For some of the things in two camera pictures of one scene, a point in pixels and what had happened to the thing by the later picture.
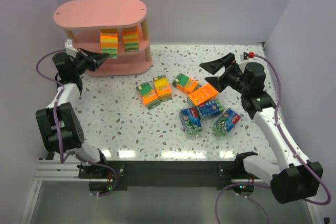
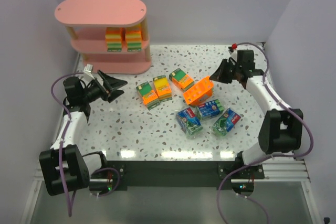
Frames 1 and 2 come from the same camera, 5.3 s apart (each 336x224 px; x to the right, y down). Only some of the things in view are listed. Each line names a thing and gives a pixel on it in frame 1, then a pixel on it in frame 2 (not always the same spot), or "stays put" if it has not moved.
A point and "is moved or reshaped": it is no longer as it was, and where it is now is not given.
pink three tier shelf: (83, 20) stays put
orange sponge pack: (131, 39) is moved or reshaped
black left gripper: (88, 60) to (105, 87)
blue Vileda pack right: (226, 121) stays put
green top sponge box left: (148, 96) stays put
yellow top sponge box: (163, 88) stays put
